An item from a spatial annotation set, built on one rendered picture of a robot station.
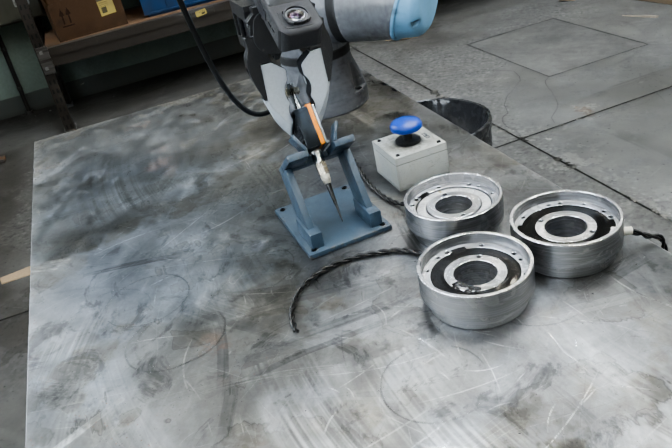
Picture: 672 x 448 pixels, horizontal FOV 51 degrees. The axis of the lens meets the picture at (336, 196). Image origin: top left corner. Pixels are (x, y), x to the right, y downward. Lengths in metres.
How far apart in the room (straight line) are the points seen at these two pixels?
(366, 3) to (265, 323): 0.53
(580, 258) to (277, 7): 0.37
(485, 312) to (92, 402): 0.36
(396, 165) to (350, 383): 0.33
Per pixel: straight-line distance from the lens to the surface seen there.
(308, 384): 0.63
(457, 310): 0.63
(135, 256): 0.89
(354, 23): 1.08
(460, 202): 0.80
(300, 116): 0.79
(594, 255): 0.69
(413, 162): 0.87
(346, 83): 1.14
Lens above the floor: 1.21
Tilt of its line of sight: 28 degrees down
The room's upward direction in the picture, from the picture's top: 12 degrees counter-clockwise
